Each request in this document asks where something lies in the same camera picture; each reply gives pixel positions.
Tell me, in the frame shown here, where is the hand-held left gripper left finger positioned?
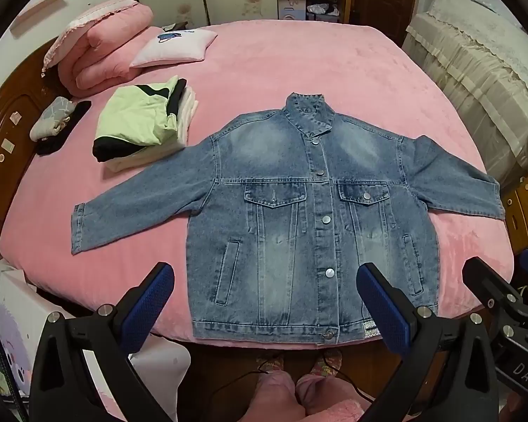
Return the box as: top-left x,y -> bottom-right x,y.
29,262 -> 190,422

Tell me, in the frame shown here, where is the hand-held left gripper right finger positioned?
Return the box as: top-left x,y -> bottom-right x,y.
356,262 -> 509,422

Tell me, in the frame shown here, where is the blue denim jacket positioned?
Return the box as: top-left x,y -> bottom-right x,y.
70,92 -> 505,344

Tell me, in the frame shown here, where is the person's right leg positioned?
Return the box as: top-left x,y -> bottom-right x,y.
296,349 -> 371,422

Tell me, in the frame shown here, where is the person's leg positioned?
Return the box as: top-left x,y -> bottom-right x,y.
296,349 -> 371,422
245,354 -> 298,422

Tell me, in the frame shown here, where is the white box with purple cartoon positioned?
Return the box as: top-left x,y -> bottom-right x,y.
0,260 -> 42,405

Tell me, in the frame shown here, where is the person's left leg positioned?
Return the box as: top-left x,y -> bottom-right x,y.
245,354 -> 298,422

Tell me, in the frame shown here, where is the green and black folded garment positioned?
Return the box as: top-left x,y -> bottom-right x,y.
92,76 -> 188,163

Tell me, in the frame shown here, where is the black cloth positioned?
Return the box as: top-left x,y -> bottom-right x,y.
36,100 -> 92,156

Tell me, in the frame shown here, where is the grey patterned cloth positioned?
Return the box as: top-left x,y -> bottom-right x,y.
30,96 -> 75,142

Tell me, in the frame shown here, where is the brown wooden headboard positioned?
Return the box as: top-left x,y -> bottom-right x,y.
0,37 -> 77,226

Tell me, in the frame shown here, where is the pink bed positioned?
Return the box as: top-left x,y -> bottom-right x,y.
0,20 -> 515,353

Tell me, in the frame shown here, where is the folded pink quilt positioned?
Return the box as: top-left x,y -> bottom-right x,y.
42,0 -> 155,97

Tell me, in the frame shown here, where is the white pillow with blue print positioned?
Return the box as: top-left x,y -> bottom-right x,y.
130,28 -> 218,69

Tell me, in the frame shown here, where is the black floor cable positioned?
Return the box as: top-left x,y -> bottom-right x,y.
209,358 -> 270,410

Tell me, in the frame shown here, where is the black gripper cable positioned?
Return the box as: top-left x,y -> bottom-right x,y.
0,310 -> 27,422

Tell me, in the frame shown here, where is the white wall fixture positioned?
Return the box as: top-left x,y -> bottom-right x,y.
10,0 -> 72,31

